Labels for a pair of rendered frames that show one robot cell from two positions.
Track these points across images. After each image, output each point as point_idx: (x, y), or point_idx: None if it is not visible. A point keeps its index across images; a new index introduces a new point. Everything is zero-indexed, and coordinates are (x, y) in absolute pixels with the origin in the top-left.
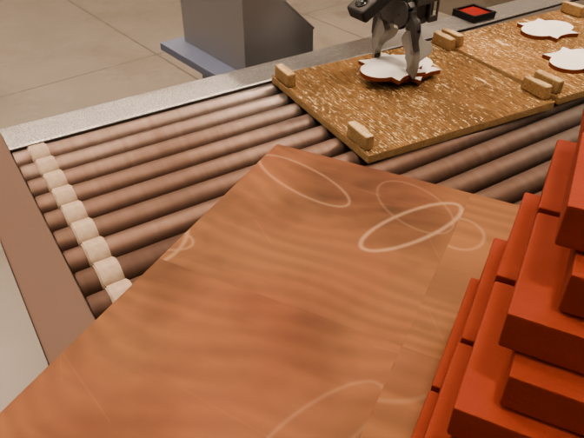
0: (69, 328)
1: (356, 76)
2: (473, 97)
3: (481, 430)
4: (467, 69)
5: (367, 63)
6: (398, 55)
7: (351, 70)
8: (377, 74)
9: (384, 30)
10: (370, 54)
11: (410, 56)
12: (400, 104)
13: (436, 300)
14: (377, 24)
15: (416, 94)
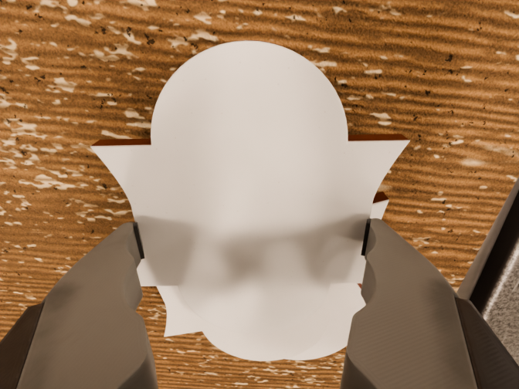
0: None
1: (360, 92)
2: (8, 300)
3: None
4: (181, 387)
5: (351, 152)
6: (320, 304)
7: (422, 115)
8: (205, 103)
9: (347, 351)
10: (465, 270)
11: (78, 275)
12: (22, 65)
13: None
14: (452, 374)
15: (92, 186)
